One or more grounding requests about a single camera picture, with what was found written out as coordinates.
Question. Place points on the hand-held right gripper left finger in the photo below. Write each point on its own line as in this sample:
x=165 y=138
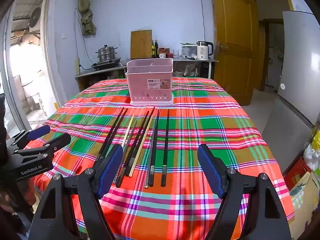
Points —
x=110 y=172

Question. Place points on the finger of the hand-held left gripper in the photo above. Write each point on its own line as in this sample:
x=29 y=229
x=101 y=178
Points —
x=60 y=141
x=38 y=131

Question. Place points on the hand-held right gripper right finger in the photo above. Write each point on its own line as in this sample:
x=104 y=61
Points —
x=212 y=170

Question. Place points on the grey metal-tipped chopstick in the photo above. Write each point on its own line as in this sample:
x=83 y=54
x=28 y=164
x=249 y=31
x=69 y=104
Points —
x=149 y=170
x=125 y=152

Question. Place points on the black chopstick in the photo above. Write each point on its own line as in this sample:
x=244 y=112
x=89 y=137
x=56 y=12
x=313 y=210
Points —
x=155 y=142
x=165 y=150
x=135 y=142
x=117 y=128
x=112 y=130

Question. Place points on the pink utensil basket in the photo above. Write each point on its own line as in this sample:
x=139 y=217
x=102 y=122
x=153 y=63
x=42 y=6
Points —
x=150 y=90

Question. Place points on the plaid tablecloth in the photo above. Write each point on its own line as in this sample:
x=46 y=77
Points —
x=200 y=130

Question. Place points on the yellowed power strip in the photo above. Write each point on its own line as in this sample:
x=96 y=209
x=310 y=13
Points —
x=78 y=66

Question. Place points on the low steel shelf table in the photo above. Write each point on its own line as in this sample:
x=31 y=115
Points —
x=100 y=71

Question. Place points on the red cardboard box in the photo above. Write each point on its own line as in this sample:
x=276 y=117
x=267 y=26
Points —
x=297 y=172

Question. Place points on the black induction cooker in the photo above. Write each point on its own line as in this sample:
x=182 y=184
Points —
x=105 y=64

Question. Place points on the beige printed bag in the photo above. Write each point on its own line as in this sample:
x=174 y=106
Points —
x=305 y=200

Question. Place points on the steel steamer pot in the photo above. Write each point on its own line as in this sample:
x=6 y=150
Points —
x=106 y=53

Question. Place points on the yellow and white packages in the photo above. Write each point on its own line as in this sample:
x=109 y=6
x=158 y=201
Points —
x=312 y=152

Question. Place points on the steel kitchen table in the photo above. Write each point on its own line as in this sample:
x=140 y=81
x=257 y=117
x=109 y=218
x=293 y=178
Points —
x=200 y=60

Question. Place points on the outdoor air conditioner unit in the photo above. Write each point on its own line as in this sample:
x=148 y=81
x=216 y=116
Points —
x=35 y=17

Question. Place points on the white electric kettle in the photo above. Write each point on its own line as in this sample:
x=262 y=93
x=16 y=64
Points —
x=202 y=51

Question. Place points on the white plastic container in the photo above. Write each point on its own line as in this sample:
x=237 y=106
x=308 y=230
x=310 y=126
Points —
x=188 y=51

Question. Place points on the clear glass cup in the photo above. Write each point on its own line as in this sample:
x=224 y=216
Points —
x=176 y=53

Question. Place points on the red tin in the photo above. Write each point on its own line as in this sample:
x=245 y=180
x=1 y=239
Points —
x=170 y=55

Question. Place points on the olive tied curtain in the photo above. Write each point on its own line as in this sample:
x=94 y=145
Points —
x=86 y=17

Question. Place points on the red-lidded jar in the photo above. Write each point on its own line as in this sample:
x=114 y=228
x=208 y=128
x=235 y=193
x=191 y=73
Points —
x=162 y=54

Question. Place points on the bamboo cutting board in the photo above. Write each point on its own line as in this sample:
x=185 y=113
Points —
x=141 y=43

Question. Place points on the yellow wooden door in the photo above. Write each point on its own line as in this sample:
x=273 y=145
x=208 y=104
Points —
x=235 y=42

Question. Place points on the yellow-green oil bottle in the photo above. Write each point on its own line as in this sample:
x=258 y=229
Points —
x=153 y=49

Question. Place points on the dark oil bottle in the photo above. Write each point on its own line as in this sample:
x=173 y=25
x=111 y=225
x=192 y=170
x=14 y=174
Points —
x=156 y=48

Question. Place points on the white refrigerator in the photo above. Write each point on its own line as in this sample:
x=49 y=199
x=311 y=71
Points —
x=297 y=67

